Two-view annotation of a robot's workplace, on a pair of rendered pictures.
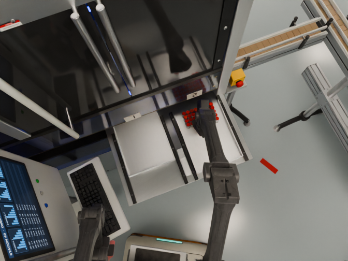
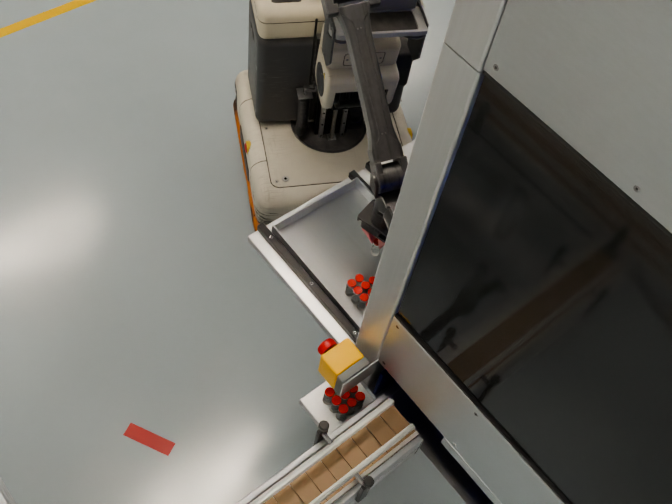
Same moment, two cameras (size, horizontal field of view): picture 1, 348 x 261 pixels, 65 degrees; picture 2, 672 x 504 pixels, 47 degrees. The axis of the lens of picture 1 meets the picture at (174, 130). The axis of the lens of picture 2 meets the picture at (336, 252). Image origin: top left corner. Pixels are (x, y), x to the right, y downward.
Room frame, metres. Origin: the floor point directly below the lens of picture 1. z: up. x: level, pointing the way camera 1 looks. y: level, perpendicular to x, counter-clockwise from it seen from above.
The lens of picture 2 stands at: (1.15, -0.82, 2.41)
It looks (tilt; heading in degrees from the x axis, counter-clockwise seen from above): 57 degrees down; 143
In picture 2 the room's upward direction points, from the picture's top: 11 degrees clockwise
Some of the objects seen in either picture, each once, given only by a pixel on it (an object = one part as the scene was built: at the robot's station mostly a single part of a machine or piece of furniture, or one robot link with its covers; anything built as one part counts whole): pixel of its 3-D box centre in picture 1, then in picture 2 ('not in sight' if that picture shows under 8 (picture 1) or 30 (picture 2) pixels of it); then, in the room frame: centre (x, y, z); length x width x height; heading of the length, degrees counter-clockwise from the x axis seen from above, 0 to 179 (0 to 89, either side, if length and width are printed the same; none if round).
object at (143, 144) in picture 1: (142, 139); not in sight; (0.42, 0.18, 0.90); 0.34 x 0.26 x 0.04; 11
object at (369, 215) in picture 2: (202, 125); (385, 214); (0.39, -0.14, 1.06); 0.10 x 0.07 x 0.07; 25
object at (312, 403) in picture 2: (231, 79); (343, 408); (0.69, -0.38, 0.87); 0.14 x 0.13 x 0.02; 11
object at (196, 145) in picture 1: (207, 135); (358, 253); (0.38, -0.18, 0.90); 0.34 x 0.26 x 0.04; 10
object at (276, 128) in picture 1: (302, 117); not in sight; (0.61, -1.10, 0.07); 0.50 x 0.08 x 0.14; 101
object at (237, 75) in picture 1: (235, 76); (342, 366); (0.65, -0.38, 0.99); 0.08 x 0.07 x 0.07; 11
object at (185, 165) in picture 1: (184, 161); not in sight; (0.26, -0.03, 0.91); 0.14 x 0.03 x 0.06; 11
